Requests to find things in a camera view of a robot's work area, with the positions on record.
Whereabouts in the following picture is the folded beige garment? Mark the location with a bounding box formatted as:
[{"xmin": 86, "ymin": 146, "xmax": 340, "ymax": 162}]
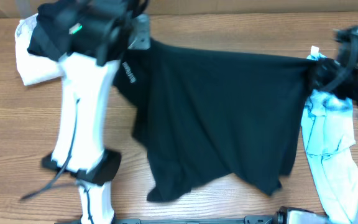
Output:
[{"xmin": 15, "ymin": 14, "xmax": 63, "ymax": 86}]

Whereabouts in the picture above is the black t-shirt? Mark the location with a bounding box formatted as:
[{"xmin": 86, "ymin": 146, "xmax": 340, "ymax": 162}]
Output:
[{"xmin": 114, "ymin": 41, "xmax": 315, "ymax": 202}]

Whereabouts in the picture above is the light blue t-shirt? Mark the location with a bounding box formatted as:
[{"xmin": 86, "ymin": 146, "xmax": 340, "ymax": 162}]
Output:
[{"xmin": 300, "ymin": 45, "xmax": 358, "ymax": 224}]

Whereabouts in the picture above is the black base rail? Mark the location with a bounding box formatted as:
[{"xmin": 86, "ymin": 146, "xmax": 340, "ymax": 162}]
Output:
[{"xmin": 54, "ymin": 214, "xmax": 279, "ymax": 224}]

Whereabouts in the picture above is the folded black garment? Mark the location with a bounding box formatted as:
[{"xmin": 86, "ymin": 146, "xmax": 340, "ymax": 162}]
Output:
[{"xmin": 27, "ymin": 0, "xmax": 76, "ymax": 62}]

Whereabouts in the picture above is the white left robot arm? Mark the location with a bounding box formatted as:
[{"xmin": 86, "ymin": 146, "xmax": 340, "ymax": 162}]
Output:
[{"xmin": 42, "ymin": 1, "xmax": 150, "ymax": 223}]

